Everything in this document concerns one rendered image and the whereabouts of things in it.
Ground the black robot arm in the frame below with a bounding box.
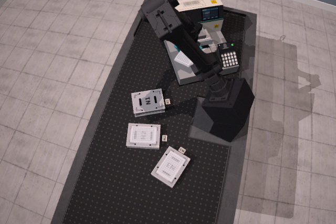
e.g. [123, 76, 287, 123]
[138, 0, 234, 103]

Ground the white multi-well plate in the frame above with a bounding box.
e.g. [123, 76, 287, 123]
[174, 51, 192, 67]
[130, 126, 157, 144]
[156, 151, 185, 182]

